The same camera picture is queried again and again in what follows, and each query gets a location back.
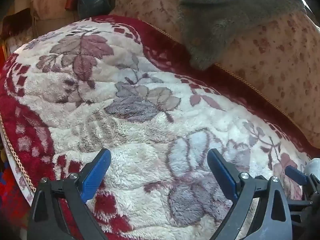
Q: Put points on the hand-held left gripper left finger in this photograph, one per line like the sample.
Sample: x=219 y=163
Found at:
x=96 y=173

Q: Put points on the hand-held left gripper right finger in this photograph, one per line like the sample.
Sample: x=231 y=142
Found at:
x=223 y=173

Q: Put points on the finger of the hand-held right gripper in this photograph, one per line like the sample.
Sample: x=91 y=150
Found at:
x=296 y=173

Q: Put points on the light grey pants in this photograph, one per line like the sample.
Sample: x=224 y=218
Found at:
x=313 y=166

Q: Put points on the red white floral plush blanket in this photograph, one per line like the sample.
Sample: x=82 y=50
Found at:
x=140 y=135

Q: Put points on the beige floral sofa cover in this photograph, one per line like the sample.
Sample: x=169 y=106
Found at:
x=282 y=52

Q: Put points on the grey fluffy cloth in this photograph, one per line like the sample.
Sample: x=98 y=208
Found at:
x=220 y=17

